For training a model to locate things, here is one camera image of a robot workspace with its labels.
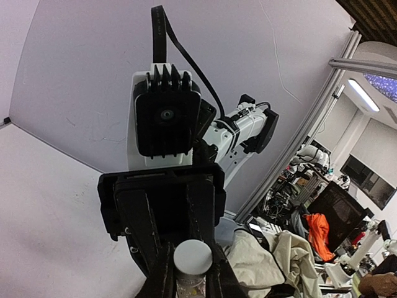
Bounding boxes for white nail polish cap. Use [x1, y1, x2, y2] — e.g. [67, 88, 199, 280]
[173, 239, 213, 276]

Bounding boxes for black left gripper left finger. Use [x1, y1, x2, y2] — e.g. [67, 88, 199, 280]
[135, 242, 176, 298]

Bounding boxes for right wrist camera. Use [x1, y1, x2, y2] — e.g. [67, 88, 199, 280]
[127, 63, 202, 170]

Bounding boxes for orange cloth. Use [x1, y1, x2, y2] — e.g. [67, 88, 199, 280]
[304, 213, 334, 262]

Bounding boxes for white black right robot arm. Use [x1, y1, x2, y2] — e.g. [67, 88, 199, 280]
[97, 95, 279, 276]

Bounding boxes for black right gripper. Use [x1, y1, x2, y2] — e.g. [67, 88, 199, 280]
[98, 164, 226, 277]

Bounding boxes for beige sleeve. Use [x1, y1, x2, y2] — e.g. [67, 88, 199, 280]
[225, 228, 323, 297]

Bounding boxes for clear glitter nail polish bottle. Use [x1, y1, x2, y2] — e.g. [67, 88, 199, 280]
[176, 271, 206, 298]

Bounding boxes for black right camera cable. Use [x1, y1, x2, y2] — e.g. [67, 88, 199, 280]
[151, 5, 226, 120]

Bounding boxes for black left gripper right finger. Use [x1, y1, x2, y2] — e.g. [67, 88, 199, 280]
[206, 241, 242, 298]

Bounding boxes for black monitor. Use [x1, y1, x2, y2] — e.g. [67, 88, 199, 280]
[308, 181, 374, 252]

